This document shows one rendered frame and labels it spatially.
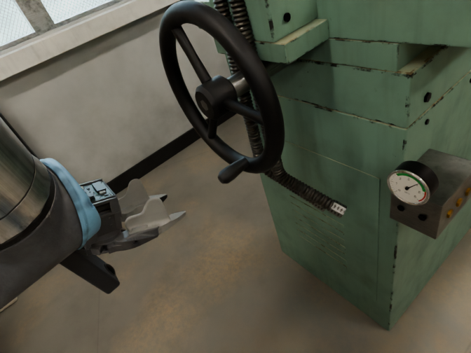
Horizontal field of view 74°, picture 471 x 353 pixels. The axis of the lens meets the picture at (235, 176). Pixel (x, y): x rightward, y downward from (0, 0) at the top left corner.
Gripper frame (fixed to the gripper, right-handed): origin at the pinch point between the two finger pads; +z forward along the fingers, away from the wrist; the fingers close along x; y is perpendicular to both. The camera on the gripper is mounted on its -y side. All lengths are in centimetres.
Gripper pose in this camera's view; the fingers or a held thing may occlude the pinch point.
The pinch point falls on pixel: (169, 209)
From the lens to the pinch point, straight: 53.6
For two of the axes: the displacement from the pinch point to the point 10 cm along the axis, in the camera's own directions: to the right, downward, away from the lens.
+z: 7.9, -2.7, 5.4
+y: 0.0, -8.9, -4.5
